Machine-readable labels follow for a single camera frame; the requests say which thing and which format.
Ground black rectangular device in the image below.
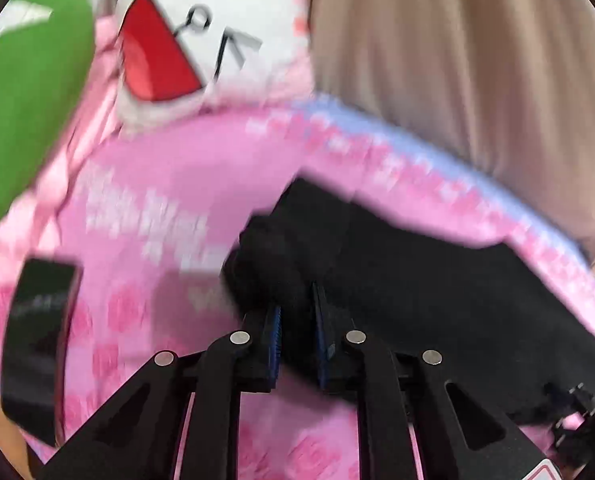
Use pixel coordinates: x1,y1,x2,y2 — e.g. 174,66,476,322
1,257,84,448

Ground pink floral bedsheet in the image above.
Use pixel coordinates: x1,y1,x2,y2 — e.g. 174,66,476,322
0,15,595,480

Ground black pants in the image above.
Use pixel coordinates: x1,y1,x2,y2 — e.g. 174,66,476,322
221,176,595,423

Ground green cloth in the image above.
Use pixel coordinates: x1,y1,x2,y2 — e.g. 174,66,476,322
0,0,96,251

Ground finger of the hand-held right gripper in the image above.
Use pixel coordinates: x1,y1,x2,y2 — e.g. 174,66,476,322
542,382,595,428

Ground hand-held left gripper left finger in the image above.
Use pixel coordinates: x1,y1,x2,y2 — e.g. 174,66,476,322
41,305,284,480

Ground white printed pillow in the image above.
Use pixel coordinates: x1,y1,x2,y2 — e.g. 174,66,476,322
113,0,312,133

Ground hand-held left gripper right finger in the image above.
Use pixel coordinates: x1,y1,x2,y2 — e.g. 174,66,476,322
311,282,551,480

